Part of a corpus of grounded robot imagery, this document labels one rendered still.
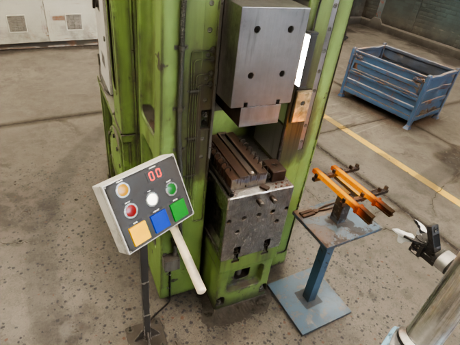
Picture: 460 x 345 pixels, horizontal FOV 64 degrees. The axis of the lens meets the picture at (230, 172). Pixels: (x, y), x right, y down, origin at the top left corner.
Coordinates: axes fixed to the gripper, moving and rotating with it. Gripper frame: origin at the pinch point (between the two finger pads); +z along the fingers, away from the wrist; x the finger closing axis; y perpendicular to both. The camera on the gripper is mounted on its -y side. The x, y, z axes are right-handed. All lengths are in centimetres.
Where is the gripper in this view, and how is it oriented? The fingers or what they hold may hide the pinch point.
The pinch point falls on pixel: (403, 222)
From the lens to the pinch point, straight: 183.2
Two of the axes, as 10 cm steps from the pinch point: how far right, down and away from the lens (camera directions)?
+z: -4.8, -5.5, 6.9
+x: 8.7, -2.0, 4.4
